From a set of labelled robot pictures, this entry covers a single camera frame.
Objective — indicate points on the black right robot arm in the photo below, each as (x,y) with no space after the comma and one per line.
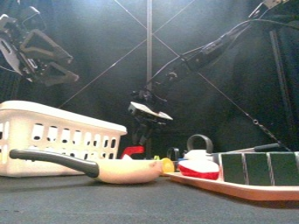
(201,55)

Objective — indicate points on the red plastic toy piece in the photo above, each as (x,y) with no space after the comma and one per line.
(132,150)

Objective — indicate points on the yellow round toy piece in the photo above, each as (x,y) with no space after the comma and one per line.
(167,165)

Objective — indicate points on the white plastic laundry basket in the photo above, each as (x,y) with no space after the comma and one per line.
(57,137)

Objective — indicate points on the dark green block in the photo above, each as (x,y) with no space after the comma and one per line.
(256,169)
(232,169)

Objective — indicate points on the light wooden tray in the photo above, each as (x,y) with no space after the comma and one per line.
(233,189)

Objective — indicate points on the right wrist camera white plate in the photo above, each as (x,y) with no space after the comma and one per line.
(149,112)

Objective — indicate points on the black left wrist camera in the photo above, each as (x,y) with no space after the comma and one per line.
(32,19)

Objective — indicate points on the grey vertical frame pole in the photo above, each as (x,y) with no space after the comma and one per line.
(148,43)

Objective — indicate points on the dark side frame post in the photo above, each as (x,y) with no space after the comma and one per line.
(280,87)

